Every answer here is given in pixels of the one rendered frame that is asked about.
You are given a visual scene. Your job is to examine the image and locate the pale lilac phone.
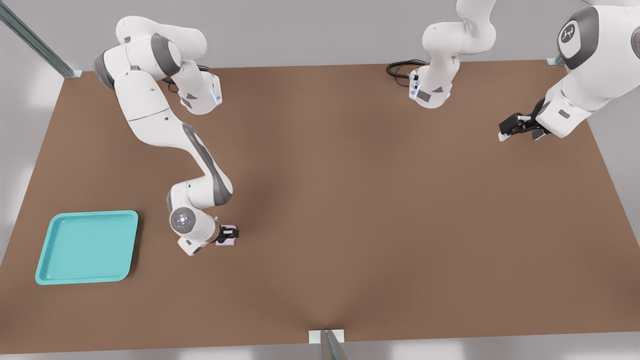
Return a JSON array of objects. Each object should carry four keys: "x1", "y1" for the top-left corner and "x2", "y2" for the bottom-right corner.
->
[{"x1": 215, "y1": 224, "x2": 239, "y2": 247}]

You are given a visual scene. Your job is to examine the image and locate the black cable loop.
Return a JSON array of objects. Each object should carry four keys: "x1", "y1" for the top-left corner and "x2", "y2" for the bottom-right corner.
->
[
  {"x1": 161, "y1": 64, "x2": 211, "y2": 94},
  {"x1": 386, "y1": 59, "x2": 427, "y2": 87}
]

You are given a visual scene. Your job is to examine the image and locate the pale blue-green tray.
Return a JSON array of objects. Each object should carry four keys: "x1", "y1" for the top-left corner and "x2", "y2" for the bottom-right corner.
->
[{"x1": 35, "y1": 210, "x2": 139, "y2": 286}]

